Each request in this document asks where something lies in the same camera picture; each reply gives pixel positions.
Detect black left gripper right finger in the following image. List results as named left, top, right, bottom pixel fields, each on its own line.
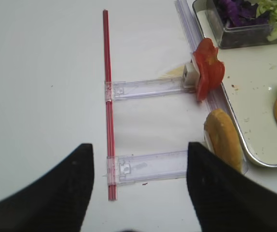
left=186, top=142, right=277, bottom=232

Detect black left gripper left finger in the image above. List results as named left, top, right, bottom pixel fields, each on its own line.
left=0, top=144, right=94, bottom=232

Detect red tomato slices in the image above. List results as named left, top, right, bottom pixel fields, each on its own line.
left=193, top=38, right=225, bottom=102

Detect red rod left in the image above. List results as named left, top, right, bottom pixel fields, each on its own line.
left=102, top=9, right=118, bottom=202

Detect upright bun half left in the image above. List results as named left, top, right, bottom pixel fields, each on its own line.
left=204, top=108, right=243, bottom=172

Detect clear track lower left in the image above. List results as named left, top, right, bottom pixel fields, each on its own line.
left=107, top=150, right=188, bottom=186

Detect clear track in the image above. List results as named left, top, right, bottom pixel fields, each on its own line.
left=105, top=77, right=195, bottom=102
left=107, top=150, right=188, bottom=186

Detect clear track upper left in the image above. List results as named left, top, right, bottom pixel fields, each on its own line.
left=105, top=77, right=195, bottom=102

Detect white pusher block left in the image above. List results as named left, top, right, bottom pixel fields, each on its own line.
left=182, top=61, right=200, bottom=88

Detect cream metal tray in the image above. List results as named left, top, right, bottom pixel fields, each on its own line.
left=192, top=0, right=277, bottom=167

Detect clear plastic salad box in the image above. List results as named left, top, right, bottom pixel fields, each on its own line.
left=206, top=0, right=277, bottom=49

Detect purple cabbage leaves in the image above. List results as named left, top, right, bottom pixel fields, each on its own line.
left=213, top=0, right=270, bottom=28

